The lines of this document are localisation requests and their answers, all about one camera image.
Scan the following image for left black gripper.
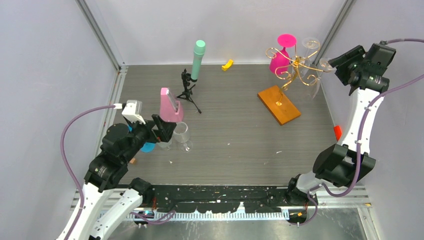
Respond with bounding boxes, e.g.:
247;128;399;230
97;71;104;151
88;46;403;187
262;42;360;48
122;113;177;162

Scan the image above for clear ribbed wine glass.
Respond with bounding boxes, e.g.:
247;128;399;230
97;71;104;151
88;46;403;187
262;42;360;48
156;138;173;151

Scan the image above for blue wine glass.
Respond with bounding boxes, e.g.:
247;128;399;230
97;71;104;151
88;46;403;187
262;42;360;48
128;124;155;153

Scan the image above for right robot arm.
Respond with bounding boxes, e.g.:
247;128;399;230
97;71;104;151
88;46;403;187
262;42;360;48
284;41;396;205

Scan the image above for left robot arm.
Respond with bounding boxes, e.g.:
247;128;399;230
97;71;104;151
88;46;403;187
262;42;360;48
58;114;177;240

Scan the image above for clear flute wine glass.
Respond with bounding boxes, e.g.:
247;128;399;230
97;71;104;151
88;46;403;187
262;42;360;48
304;57;335;100

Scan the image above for clear tall wine glass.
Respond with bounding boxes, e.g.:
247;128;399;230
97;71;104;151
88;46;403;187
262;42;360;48
294;37;321;67

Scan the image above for gold wine glass rack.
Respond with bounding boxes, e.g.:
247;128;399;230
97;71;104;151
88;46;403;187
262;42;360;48
265;47;316;92

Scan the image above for pink wine glass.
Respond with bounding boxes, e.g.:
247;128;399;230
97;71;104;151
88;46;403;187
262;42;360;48
269;33;297;75

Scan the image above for orange wooden rack base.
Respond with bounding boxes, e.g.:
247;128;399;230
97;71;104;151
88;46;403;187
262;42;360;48
257;85;301;126

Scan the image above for pink phone stand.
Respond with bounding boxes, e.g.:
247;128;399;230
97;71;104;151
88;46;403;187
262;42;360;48
159;87;184;123

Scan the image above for smartphone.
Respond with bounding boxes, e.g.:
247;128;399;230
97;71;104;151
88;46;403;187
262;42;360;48
166;88;179;112

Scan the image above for black tripod stand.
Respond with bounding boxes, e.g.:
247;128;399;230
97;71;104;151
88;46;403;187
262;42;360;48
177;68;202;114

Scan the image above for red object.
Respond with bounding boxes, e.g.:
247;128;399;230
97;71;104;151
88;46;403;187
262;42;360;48
333;125;343;141

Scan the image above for green microphone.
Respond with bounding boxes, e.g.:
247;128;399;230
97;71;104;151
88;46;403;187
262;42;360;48
191;39;206;82

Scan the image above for yellow banana toy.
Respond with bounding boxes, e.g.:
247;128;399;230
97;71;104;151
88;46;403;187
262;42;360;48
221;59;234;72

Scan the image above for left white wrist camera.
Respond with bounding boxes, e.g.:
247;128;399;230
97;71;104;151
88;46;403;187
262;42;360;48
113;100;146;125

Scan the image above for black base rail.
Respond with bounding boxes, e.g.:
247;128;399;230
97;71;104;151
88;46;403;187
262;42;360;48
141;184;313;214

